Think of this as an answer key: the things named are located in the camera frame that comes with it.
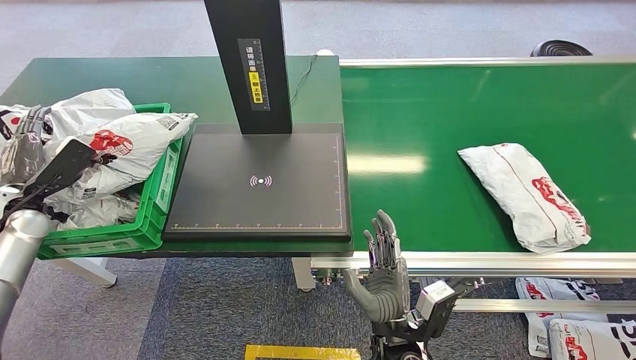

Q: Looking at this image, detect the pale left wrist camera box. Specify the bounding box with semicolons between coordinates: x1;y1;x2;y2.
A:
0;184;23;209

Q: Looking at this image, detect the thin black scanner cable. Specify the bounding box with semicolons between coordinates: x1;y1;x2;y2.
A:
290;53;319;105

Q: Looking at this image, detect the dark green table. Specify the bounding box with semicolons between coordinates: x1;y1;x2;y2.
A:
0;55;355;260

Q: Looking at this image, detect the yellow and black column label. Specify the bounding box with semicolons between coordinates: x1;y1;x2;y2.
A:
237;37;272;112

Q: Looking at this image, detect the black scanner platform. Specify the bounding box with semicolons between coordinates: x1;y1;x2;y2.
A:
162;123;353;244

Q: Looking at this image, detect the yellow floor tape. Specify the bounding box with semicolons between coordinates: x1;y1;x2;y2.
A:
244;343;363;360

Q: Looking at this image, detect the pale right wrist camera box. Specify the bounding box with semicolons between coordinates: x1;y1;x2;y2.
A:
416;280;457;322

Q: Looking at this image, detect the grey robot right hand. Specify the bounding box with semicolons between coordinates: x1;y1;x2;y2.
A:
343;209;411;324

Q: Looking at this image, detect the green plastic crate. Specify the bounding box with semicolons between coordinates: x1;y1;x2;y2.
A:
37;103;184;261

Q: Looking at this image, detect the black round ribbed stool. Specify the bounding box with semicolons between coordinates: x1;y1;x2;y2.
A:
529;39;593;57

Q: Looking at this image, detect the black scanner column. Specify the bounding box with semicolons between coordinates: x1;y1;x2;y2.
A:
203;0;294;136

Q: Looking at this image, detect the green conveyor with aluminium frame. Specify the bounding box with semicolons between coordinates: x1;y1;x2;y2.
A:
310;55;636;315

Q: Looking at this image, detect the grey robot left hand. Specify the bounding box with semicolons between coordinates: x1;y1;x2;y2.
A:
0;104;53;188

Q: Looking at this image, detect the black left wrist camera bracket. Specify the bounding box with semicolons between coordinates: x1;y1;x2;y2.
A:
22;139;96;201

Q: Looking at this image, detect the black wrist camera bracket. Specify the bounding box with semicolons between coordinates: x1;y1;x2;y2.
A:
372;277;481;345
22;139;96;201

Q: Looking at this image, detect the black right wrist camera bracket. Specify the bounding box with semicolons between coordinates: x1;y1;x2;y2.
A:
372;277;481;345

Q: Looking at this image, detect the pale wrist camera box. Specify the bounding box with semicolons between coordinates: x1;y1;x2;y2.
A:
416;280;457;322
0;184;23;209

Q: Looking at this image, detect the white plastic courier bag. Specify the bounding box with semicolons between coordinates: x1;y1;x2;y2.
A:
46;190;141;232
457;142;593;255
548;319;636;360
0;88;199;206
516;277;610;360

